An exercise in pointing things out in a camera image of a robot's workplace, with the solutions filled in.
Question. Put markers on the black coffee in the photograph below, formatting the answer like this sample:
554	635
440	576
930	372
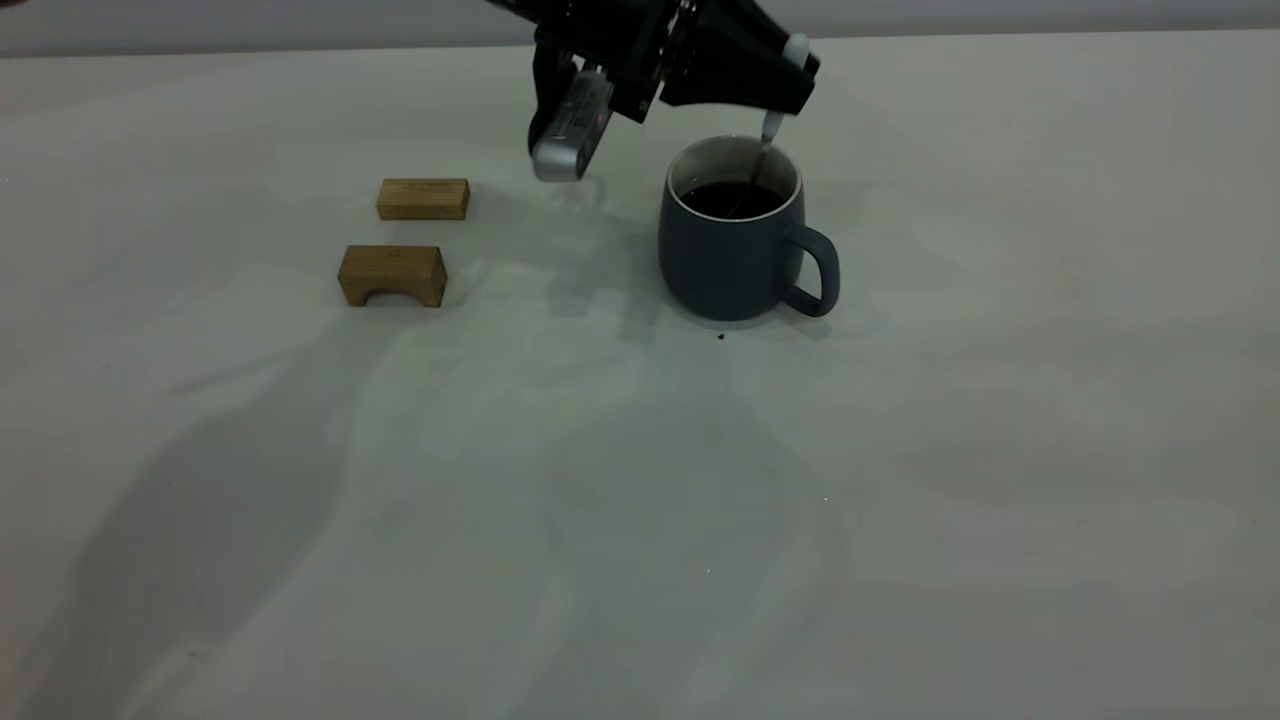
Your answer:
715	203

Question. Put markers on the flat wooden block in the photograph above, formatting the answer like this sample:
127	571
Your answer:
423	199

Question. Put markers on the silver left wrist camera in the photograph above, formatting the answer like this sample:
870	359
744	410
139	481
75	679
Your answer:
572	130

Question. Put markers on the arched wooden block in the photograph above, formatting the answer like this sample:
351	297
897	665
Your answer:
392	268

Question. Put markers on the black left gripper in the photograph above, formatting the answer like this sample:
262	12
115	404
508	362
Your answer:
630	45

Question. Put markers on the dark grey ceramic mug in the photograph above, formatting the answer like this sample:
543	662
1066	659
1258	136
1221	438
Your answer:
725	265

